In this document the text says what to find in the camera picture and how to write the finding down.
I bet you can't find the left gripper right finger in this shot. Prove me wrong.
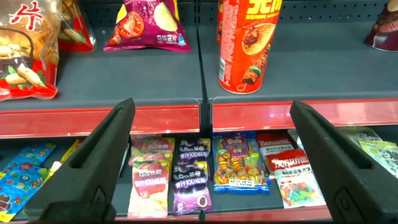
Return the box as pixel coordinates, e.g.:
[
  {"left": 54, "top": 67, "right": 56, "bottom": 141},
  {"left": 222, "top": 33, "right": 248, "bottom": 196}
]
[{"left": 289, "top": 100, "right": 398, "bottom": 223}]

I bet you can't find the purple chip bag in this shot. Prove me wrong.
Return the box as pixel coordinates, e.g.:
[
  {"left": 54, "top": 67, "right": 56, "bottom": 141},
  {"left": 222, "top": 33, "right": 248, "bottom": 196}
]
[{"left": 103, "top": 0, "right": 192, "bottom": 53}]

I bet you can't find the blue burger candy pack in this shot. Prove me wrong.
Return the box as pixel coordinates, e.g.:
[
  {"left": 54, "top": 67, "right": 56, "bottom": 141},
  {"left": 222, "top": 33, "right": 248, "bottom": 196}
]
[{"left": 211, "top": 131, "right": 271, "bottom": 196}]

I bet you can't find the large red yellow chip bag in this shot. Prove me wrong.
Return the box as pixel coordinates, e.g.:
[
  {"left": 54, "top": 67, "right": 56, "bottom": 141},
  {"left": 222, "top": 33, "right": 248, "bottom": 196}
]
[{"left": 0, "top": 0, "right": 62, "bottom": 102}]

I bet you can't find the purple gummy pack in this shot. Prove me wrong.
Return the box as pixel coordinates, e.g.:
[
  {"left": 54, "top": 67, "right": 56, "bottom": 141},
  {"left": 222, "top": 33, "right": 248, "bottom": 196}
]
[
  {"left": 172, "top": 161, "right": 213, "bottom": 217},
  {"left": 177, "top": 138, "right": 212, "bottom": 166}
]

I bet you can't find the yellow candy pack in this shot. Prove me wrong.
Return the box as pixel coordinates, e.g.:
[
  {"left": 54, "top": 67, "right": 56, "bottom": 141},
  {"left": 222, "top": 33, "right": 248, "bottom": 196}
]
[{"left": 43, "top": 139, "right": 85, "bottom": 184}]

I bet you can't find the small red chip bag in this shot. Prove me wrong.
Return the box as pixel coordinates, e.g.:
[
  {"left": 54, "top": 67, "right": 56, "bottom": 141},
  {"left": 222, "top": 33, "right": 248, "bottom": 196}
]
[{"left": 57, "top": 0, "right": 96, "bottom": 53}]

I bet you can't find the red white candy pack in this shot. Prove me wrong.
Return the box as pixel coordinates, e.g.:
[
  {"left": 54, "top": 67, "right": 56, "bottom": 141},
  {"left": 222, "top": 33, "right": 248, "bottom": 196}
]
[
  {"left": 267, "top": 149, "right": 327, "bottom": 210},
  {"left": 256, "top": 131, "right": 295, "bottom": 180}
]

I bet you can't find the black shop shelf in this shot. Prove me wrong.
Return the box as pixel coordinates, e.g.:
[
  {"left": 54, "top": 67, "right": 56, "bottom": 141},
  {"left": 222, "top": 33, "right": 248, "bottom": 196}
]
[{"left": 0, "top": 0, "right": 398, "bottom": 222}]

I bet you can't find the red chip can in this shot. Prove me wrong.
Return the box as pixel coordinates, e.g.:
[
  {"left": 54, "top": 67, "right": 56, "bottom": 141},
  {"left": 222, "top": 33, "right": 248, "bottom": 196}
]
[
  {"left": 216, "top": 0, "right": 225, "bottom": 45},
  {"left": 218, "top": 0, "right": 283, "bottom": 95}
]

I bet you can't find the dark red snack pack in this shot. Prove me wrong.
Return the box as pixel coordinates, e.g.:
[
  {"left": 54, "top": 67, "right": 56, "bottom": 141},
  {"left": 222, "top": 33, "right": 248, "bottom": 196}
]
[{"left": 364, "top": 0, "right": 398, "bottom": 52}]

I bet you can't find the pink gummy pack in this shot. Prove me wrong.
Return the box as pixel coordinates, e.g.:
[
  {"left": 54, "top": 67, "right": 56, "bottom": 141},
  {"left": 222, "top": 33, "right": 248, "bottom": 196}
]
[
  {"left": 127, "top": 134, "right": 176, "bottom": 166},
  {"left": 127, "top": 159, "right": 172, "bottom": 219}
]

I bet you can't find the pale yellow snack pack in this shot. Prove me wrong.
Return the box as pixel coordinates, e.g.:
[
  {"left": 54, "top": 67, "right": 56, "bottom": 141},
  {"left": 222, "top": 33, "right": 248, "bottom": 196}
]
[
  {"left": 338, "top": 126, "right": 384, "bottom": 147},
  {"left": 357, "top": 139, "right": 398, "bottom": 179}
]

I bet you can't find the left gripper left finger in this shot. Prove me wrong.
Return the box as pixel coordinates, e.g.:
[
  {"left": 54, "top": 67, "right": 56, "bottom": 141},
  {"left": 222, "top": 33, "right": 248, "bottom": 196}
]
[{"left": 24, "top": 98, "right": 136, "bottom": 222}]

